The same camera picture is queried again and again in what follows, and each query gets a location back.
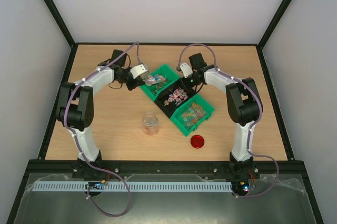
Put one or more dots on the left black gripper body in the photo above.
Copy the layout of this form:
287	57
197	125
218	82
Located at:
130	85

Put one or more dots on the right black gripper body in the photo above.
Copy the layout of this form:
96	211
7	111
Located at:
186	84

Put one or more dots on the silver metal scoop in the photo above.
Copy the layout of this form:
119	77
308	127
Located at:
155	79

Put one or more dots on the green bin with lollipops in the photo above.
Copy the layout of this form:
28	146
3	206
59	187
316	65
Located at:
154	90

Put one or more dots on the black bin with swirl lollipops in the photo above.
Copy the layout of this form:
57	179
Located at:
173	97

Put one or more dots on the green bin with gummy candies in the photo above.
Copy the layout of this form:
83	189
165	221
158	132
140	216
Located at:
188	117

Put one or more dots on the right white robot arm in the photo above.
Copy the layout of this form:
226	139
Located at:
243	105

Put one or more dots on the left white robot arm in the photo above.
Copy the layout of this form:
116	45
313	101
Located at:
75	106

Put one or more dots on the clear glass jar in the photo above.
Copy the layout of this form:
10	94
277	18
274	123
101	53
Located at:
150	123

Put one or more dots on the red jar lid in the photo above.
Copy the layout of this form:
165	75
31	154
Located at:
197	141

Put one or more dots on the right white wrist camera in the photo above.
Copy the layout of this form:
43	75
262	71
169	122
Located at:
185	69

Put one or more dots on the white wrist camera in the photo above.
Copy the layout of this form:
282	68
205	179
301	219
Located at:
185	69
139	70

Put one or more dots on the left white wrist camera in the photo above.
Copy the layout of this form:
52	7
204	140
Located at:
139	70

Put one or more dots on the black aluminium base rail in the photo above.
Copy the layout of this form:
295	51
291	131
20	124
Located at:
212	169

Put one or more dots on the light blue cable duct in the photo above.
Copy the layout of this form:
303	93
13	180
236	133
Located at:
82	186

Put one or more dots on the black frame post left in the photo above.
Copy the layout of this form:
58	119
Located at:
60	22

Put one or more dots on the black frame post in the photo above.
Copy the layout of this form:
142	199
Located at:
273	23
60	22

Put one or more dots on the black frame post right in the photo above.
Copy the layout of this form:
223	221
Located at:
273	23

